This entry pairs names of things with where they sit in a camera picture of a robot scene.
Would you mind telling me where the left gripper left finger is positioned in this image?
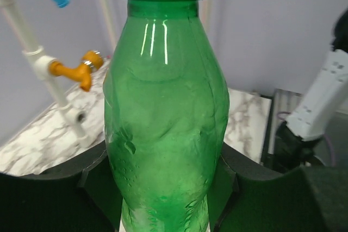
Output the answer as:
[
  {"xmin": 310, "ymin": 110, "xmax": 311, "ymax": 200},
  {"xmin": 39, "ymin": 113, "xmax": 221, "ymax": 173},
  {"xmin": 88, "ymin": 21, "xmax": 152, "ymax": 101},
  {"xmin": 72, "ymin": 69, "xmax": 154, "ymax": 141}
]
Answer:
[{"xmin": 1, "ymin": 142, "xmax": 121, "ymax": 231}]

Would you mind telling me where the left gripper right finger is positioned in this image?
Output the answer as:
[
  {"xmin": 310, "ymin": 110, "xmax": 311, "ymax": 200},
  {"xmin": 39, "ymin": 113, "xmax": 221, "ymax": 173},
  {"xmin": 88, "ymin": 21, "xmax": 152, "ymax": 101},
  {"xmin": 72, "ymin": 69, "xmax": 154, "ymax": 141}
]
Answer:
[{"xmin": 207, "ymin": 145, "xmax": 347, "ymax": 231}]

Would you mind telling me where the green plastic bottle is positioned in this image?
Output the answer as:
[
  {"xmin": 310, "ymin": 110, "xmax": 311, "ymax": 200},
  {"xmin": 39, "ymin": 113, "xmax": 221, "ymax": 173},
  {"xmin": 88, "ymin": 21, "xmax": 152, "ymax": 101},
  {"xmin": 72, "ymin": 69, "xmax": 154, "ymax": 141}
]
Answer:
[{"xmin": 103, "ymin": 0, "xmax": 229, "ymax": 231}]

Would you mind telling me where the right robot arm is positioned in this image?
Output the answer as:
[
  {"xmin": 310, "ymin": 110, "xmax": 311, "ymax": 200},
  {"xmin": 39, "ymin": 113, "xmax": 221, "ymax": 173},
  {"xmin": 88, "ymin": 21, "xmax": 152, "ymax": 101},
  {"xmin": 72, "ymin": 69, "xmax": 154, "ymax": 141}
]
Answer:
[{"xmin": 273, "ymin": 12, "xmax": 347, "ymax": 173}]

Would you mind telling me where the yellow faucet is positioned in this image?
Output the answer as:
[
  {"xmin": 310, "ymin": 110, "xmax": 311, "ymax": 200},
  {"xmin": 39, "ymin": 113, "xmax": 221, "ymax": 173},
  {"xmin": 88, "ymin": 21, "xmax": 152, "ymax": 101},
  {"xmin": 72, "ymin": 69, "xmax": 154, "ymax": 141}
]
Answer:
[{"xmin": 48, "ymin": 50, "xmax": 104, "ymax": 92}]

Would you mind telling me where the white pipe frame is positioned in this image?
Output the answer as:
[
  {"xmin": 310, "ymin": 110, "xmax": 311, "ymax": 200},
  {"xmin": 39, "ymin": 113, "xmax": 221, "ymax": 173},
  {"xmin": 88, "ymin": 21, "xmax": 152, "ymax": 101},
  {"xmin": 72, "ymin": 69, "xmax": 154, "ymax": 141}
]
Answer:
[{"xmin": 1, "ymin": 0, "xmax": 95, "ymax": 147}]

